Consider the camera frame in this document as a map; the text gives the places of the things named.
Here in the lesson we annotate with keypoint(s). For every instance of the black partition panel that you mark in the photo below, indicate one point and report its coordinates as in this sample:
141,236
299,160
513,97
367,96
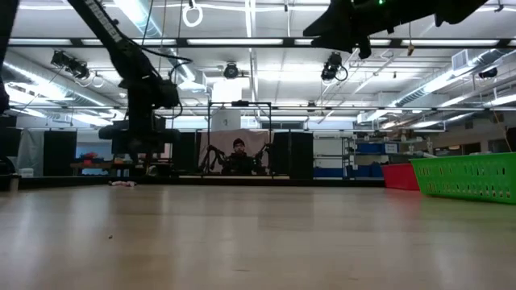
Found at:
294,155
59,153
187,155

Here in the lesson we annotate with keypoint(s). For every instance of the yellow hanging tag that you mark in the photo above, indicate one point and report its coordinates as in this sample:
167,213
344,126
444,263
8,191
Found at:
410,48

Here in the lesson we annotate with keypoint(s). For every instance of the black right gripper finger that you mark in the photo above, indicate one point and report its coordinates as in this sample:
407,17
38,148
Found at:
334,24
346,43

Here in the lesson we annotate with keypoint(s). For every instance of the black wall speaker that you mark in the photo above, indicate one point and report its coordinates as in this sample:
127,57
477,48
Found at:
488,72

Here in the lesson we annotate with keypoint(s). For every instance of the low background table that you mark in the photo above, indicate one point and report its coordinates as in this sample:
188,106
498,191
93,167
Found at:
88,165

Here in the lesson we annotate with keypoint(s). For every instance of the person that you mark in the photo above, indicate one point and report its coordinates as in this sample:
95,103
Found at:
239,159

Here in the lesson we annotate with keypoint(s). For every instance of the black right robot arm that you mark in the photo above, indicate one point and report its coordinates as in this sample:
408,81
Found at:
443,10

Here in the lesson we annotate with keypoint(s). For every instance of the red plastic basket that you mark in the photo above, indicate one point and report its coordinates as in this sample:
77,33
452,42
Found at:
399,177

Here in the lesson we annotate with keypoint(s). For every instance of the white crayon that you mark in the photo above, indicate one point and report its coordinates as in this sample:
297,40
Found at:
116,183

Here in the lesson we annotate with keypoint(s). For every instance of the black metal stand frame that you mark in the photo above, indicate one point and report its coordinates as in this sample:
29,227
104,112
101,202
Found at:
240,103

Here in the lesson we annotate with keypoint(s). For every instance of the black ceiling-mounted camera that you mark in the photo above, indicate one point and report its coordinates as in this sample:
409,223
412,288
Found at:
70,64
332,66

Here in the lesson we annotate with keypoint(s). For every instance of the black overhead camera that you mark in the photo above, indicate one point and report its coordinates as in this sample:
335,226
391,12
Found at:
230,71

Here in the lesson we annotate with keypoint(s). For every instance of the black table frame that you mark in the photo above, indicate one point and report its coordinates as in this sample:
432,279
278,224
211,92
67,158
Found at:
282,182

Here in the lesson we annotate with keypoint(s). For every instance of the shelf with blue bins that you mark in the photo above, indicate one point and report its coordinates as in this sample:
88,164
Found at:
363,161

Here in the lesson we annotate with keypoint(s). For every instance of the green plastic basket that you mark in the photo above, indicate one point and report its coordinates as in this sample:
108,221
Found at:
463,177

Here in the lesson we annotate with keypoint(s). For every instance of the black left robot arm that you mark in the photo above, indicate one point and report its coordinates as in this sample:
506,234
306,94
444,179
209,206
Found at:
121,44

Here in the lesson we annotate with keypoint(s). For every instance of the black overhead frame beam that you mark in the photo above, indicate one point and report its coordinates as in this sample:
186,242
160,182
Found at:
181,42

